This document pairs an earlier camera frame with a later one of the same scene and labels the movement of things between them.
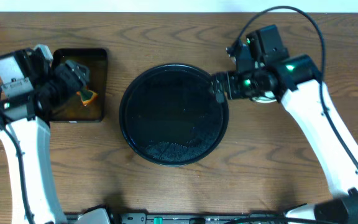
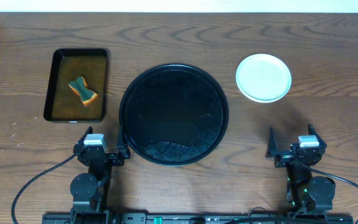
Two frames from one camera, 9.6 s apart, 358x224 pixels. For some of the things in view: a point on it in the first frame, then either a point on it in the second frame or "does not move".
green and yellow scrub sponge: [87, 96] does not move
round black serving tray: [169, 115] does not move
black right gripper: [218, 86] -> [296, 157]
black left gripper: [71, 76] -> [101, 157]
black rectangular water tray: [78, 93] does not move
